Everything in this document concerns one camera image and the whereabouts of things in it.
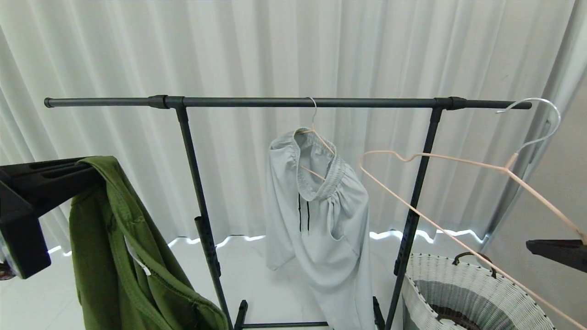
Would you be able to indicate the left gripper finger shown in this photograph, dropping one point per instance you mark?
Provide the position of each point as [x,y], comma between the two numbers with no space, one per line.
[59,190]
[41,168]

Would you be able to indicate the white laundry basket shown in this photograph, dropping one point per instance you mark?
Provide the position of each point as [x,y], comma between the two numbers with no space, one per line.
[504,298]

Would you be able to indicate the white curtain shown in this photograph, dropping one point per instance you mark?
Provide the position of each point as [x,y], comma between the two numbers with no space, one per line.
[229,46]

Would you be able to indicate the green garment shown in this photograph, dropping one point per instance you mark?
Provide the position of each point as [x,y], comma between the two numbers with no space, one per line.
[105,256]

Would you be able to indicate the pale grey shorts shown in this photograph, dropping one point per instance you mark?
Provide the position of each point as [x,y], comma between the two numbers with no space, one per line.
[330,238]

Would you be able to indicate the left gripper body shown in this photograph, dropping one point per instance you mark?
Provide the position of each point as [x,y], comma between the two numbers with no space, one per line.
[20,238]

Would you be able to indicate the black clothes rack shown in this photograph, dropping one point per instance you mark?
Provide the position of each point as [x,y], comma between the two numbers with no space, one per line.
[275,101]

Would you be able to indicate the pink clothes hanger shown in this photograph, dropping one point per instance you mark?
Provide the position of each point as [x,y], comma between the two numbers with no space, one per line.
[512,163]
[323,141]

